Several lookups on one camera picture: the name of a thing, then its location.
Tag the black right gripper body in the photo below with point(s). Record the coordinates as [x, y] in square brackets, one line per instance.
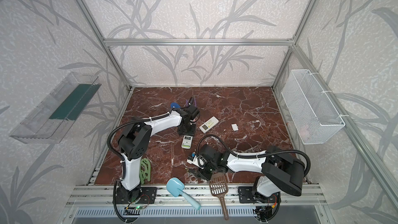
[199, 172]

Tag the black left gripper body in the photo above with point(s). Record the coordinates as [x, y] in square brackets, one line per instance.
[186, 126]

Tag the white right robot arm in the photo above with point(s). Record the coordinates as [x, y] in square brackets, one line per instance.
[281, 170]

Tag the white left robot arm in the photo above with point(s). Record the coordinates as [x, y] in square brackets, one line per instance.
[130, 141]

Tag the purple toy rake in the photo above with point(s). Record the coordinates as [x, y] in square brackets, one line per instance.
[191, 101]

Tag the blue toy shovel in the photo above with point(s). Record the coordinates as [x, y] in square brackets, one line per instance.
[175, 106]

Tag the brown litter scoop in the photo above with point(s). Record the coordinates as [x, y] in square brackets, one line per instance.
[219, 188]

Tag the light blue plastic scoop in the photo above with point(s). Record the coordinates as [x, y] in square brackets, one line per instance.
[176, 188]

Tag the green plastic slotted tool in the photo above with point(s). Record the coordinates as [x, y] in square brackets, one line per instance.
[145, 170]

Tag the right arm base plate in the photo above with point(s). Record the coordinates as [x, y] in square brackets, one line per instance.
[248, 194]

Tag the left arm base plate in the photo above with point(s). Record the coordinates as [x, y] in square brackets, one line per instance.
[140, 195]

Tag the white wire mesh basket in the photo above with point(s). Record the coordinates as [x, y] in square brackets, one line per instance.
[314, 115]

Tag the aluminium front rail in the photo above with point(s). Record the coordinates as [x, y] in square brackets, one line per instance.
[103, 196]

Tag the clear plastic wall shelf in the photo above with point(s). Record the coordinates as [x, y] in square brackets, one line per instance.
[49, 122]

